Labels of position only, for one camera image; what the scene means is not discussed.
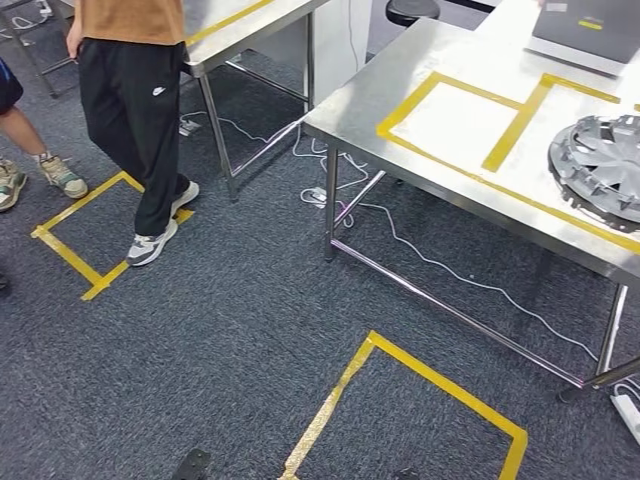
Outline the yellow floor tape marking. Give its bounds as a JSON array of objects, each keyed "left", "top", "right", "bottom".
[{"left": 30, "top": 170, "right": 195, "bottom": 303}]

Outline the grey laptop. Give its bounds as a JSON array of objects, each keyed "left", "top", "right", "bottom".
[{"left": 525, "top": 0, "right": 640, "bottom": 77}]

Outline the white partition panel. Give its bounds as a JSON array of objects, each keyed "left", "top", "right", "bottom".
[{"left": 252, "top": 0, "right": 374, "bottom": 107}]

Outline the person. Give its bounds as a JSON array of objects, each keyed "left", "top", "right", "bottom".
[
  {"left": 0, "top": 56, "right": 90, "bottom": 213},
  {"left": 66, "top": 0, "right": 200, "bottom": 268}
]

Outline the white table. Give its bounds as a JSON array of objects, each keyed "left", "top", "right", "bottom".
[{"left": 475, "top": 0, "right": 640, "bottom": 87}]

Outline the silver plastic wheel cover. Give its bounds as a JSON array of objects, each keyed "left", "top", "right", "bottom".
[{"left": 547, "top": 113, "right": 640, "bottom": 233}]

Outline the stainless steel table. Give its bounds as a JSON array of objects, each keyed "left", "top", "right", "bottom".
[{"left": 0, "top": 0, "right": 331, "bottom": 203}]

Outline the stainless steel workbench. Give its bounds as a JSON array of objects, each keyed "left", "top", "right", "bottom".
[{"left": 303, "top": 16, "right": 640, "bottom": 405}]

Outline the white floor cable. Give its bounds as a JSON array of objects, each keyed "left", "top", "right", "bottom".
[{"left": 292, "top": 122, "right": 599, "bottom": 364}]

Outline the black round stool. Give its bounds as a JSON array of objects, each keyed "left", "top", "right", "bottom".
[{"left": 385, "top": 0, "right": 442, "bottom": 29}]

